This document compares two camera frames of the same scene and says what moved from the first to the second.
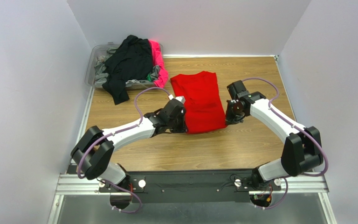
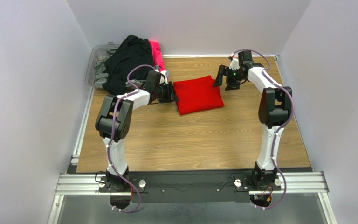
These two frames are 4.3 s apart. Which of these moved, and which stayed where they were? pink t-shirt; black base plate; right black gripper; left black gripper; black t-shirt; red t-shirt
Moved: left black gripper; red t-shirt; right black gripper
Stayed: black t-shirt; pink t-shirt; black base plate
